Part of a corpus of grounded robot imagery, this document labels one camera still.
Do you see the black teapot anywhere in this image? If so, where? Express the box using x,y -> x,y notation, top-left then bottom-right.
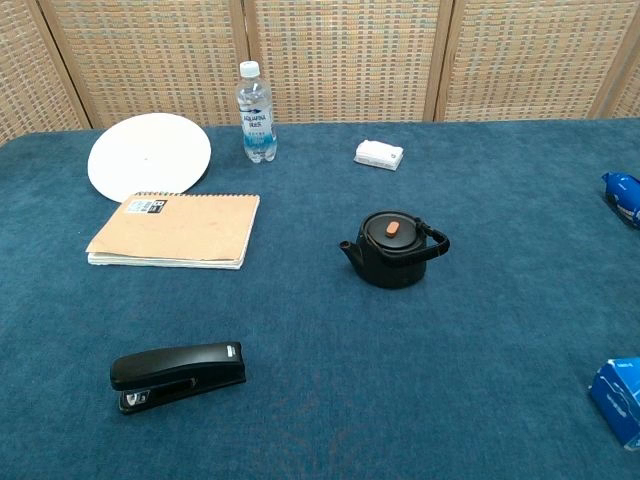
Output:
338,209 -> 451,290

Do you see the small pink white box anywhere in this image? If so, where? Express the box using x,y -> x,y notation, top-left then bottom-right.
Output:
353,140 -> 405,172

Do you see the clear plastic water bottle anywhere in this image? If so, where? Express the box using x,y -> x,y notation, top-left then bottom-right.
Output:
235,60 -> 278,164

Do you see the brown spiral notebook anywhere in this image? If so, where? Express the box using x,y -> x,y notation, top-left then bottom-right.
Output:
85,191 -> 261,271

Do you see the blue felt table cover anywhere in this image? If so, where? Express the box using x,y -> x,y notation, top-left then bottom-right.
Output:
0,118 -> 640,480

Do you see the woven bamboo folding screen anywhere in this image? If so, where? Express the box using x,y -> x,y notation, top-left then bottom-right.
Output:
0,0 -> 640,147

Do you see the round white plate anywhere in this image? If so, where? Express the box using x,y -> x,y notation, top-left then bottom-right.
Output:
87,112 -> 213,204

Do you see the black stapler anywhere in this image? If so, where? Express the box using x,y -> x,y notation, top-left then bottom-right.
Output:
109,341 -> 248,416

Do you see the blue cookie snack pack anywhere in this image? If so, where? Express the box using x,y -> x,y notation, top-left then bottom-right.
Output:
600,171 -> 640,230

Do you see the blue cookie box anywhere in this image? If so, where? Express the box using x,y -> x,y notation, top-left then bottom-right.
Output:
588,357 -> 640,451

